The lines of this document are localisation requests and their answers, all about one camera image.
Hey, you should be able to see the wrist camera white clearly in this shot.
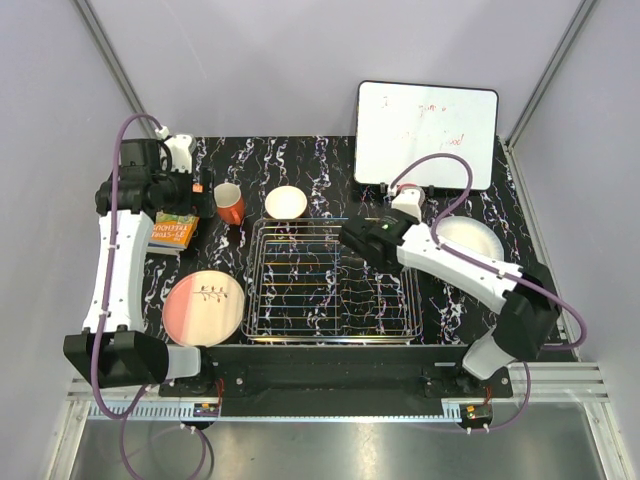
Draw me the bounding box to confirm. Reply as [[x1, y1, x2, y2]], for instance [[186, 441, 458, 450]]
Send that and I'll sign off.
[[391, 184, 425, 222], [155, 126, 196, 173]]

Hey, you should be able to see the orange treehouse book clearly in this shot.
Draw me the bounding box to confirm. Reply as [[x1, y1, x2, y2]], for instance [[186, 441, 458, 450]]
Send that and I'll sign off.
[[147, 212, 199, 255]]

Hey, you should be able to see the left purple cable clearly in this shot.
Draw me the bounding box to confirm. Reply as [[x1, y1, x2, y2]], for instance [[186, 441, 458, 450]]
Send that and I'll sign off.
[[90, 113, 217, 480]]

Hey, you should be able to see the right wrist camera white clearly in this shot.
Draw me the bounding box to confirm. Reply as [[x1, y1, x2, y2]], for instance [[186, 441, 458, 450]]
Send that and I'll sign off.
[[391, 184, 425, 222]]

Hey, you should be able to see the purple cable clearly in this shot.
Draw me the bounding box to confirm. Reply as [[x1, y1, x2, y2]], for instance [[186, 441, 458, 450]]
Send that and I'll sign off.
[[389, 152, 587, 432], [90, 113, 217, 480]]

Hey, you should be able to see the white whiteboard black frame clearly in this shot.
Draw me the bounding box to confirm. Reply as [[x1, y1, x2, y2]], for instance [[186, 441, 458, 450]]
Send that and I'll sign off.
[[354, 81, 499, 191]]

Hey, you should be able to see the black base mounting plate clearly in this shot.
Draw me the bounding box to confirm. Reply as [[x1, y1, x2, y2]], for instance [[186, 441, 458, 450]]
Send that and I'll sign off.
[[160, 344, 513, 399]]

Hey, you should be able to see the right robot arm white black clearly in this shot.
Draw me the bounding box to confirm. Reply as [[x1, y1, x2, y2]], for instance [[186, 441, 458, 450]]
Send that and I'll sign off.
[[339, 210, 562, 397]]

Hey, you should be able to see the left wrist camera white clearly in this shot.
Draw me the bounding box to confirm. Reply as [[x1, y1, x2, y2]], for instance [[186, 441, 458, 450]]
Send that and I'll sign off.
[[155, 126, 196, 173]]

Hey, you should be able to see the metal wire dish rack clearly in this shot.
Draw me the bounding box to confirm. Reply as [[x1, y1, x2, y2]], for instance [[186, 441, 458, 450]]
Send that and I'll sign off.
[[242, 218, 423, 344]]

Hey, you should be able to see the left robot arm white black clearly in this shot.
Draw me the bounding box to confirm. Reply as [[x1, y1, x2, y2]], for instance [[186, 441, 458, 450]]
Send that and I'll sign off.
[[63, 134, 216, 396]]

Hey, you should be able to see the orange bowl white inside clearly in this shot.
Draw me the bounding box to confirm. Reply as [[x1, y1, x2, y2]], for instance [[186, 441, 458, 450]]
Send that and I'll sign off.
[[265, 186, 308, 220]]

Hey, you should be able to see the orange mug white inside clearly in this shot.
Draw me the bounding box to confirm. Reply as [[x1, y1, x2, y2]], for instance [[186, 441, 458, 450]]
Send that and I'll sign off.
[[213, 183, 245, 226]]

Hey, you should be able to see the pink cream branch plate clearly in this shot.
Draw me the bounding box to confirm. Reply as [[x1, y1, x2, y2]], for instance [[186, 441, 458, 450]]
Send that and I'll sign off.
[[162, 270, 245, 347]]

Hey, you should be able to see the white fluted plate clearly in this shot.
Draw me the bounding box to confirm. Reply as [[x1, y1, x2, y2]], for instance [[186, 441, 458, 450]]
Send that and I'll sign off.
[[436, 216, 504, 261]]

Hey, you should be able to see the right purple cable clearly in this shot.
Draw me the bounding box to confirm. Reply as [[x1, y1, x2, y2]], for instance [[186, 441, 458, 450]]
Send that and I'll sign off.
[[389, 152, 587, 432]]

